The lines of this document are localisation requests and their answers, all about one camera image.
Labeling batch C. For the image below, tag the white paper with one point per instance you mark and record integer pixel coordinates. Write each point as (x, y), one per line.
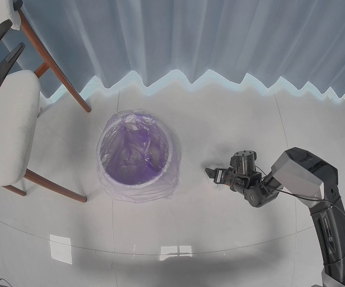
(215, 187)

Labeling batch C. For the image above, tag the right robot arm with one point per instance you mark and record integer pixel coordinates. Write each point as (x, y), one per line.
(298, 172)

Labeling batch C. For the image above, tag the pale blue curtain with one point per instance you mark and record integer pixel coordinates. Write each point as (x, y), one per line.
(190, 25)

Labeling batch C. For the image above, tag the purple plastic bag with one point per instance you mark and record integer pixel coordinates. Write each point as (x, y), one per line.
(142, 148)

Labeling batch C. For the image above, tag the white trash bin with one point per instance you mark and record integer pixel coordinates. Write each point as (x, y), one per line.
(112, 148)

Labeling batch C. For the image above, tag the white cushioned wooden chair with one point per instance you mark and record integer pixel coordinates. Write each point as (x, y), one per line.
(8, 124)

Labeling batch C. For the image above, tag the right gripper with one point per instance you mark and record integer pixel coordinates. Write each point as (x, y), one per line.
(226, 178)

